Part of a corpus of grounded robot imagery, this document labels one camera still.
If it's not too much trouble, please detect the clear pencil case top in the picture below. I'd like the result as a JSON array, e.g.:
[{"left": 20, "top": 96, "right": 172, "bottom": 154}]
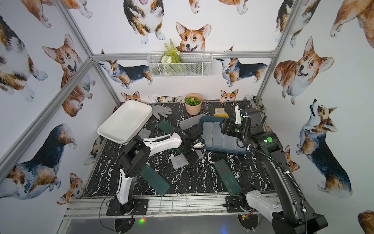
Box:
[{"left": 179, "top": 114, "right": 205, "bottom": 130}]

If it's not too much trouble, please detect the teal storage box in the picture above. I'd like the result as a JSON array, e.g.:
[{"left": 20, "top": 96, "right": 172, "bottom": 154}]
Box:
[{"left": 199, "top": 116, "right": 248, "bottom": 155}]

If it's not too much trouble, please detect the clear case with red pen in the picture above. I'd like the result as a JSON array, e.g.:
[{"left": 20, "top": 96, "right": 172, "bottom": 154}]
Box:
[{"left": 170, "top": 150, "right": 203, "bottom": 170}]

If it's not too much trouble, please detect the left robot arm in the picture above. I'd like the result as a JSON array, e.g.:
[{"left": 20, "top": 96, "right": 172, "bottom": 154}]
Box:
[{"left": 116, "top": 124, "right": 205, "bottom": 205}]

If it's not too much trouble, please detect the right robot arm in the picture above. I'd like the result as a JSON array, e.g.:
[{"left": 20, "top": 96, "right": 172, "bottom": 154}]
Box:
[{"left": 220, "top": 118, "right": 328, "bottom": 234}]

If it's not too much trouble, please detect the green pencil case upper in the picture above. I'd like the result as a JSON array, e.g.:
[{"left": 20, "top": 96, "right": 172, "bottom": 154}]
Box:
[{"left": 157, "top": 121, "right": 175, "bottom": 135}]

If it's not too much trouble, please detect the green pencil case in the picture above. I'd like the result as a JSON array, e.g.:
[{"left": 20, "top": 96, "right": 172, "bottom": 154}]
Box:
[
  {"left": 140, "top": 164, "right": 170, "bottom": 196},
  {"left": 214, "top": 160, "right": 241, "bottom": 196},
  {"left": 157, "top": 121, "right": 175, "bottom": 135}
]

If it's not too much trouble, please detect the green pencil case front right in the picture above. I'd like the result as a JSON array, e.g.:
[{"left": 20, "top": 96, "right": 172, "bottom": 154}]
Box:
[{"left": 214, "top": 160, "right": 241, "bottom": 196}]

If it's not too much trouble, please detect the green pencil case front left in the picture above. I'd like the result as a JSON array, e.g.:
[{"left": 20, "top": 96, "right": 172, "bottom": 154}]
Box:
[{"left": 140, "top": 164, "right": 170, "bottom": 196}]

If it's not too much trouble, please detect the white storage tray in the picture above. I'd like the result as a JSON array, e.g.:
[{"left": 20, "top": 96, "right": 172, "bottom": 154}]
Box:
[{"left": 97, "top": 100, "right": 152, "bottom": 145}]

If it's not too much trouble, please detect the yellow knit glove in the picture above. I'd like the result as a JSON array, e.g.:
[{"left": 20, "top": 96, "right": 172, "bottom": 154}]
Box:
[{"left": 214, "top": 108, "right": 229, "bottom": 118}]

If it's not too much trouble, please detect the beige ribbed flower pot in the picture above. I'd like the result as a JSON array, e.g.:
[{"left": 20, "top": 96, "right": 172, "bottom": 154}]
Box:
[{"left": 184, "top": 94, "right": 202, "bottom": 116}]

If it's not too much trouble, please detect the grey rubber glove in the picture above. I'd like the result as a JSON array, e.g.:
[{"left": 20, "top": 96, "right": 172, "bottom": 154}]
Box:
[{"left": 152, "top": 105, "right": 172, "bottom": 119}]

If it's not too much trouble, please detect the green fern plant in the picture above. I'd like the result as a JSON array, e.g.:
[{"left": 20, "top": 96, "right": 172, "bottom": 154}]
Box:
[{"left": 160, "top": 40, "right": 182, "bottom": 76}]

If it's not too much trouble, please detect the aluminium front rail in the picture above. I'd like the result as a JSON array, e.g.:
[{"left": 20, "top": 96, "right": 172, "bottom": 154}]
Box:
[{"left": 62, "top": 192, "right": 306, "bottom": 220}]

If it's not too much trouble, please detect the white wire wall basket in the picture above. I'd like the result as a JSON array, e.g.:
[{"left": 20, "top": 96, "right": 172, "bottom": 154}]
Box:
[{"left": 147, "top": 52, "right": 213, "bottom": 78}]

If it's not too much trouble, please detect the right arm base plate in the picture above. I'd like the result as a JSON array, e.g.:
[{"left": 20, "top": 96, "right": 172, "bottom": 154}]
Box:
[{"left": 224, "top": 194, "right": 267, "bottom": 213}]

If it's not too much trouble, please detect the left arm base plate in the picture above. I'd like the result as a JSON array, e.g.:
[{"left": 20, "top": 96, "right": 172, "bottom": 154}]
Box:
[{"left": 106, "top": 199, "right": 149, "bottom": 216}]

